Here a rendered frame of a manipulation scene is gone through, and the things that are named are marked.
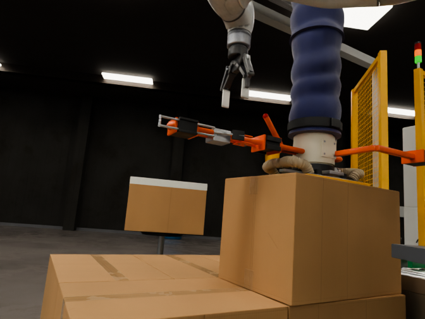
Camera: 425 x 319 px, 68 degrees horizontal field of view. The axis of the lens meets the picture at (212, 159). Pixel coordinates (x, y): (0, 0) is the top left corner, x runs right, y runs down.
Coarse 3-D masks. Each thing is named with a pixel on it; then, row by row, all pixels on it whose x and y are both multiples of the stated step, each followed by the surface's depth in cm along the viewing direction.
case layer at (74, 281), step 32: (64, 256) 148; (96, 256) 155; (128, 256) 163; (160, 256) 171; (192, 256) 181; (64, 288) 95; (96, 288) 97; (128, 288) 100; (160, 288) 104; (192, 288) 107; (224, 288) 110
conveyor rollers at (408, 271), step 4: (404, 268) 202; (408, 268) 201; (412, 268) 199; (416, 268) 205; (420, 268) 203; (424, 268) 209; (404, 272) 185; (408, 272) 183; (412, 272) 182; (416, 272) 188; (420, 272) 186; (424, 272) 192; (416, 276) 171; (420, 276) 170; (424, 276) 175
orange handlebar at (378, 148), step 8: (168, 128) 106; (200, 128) 108; (208, 128) 110; (200, 136) 113; (248, 136) 117; (240, 144) 119; (248, 144) 118; (256, 144) 119; (288, 152) 130; (296, 152) 128; (304, 152) 129; (336, 152) 128; (344, 152) 125; (352, 152) 122; (360, 152) 119; (368, 152) 117; (384, 152) 115; (392, 152) 117; (400, 152) 119; (336, 160) 138
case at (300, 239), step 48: (240, 192) 123; (288, 192) 102; (336, 192) 110; (384, 192) 125; (240, 240) 119; (288, 240) 98; (336, 240) 107; (384, 240) 122; (288, 288) 96; (336, 288) 105; (384, 288) 118
